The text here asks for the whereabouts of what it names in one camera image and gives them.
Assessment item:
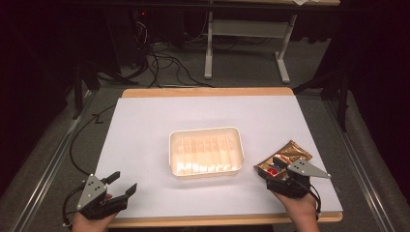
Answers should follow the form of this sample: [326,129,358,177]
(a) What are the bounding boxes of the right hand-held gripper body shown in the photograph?
[265,158,332,199]

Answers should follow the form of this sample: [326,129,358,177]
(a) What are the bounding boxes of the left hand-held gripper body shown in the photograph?
[75,174,129,221]

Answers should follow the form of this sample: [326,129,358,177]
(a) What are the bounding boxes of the gold snack packet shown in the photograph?
[253,139,313,180]

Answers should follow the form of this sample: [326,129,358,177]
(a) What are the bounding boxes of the white plastic tray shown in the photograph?
[168,126,246,179]

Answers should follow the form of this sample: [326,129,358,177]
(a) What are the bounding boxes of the person's right hand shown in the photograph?
[271,189,320,232]

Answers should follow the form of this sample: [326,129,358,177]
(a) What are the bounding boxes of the white paper sheet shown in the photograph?
[94,95,343,219]

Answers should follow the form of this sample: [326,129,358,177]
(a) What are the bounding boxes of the black metal stand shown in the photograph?
[71,57,102,120]
[291,69,351,132]

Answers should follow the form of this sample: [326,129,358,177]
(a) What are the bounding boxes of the black cable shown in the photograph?
[62,185,85,227]
[69,103,118,177]

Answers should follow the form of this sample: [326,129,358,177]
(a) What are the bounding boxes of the metal floor rail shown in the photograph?
[323,100,402,232]
[9,90,98,232]

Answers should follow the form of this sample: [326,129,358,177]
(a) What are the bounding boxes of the black floor cables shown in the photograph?
[129,18,216,89]

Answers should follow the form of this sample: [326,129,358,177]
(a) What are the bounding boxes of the white metal desk frame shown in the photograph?
[203,0,341,85]

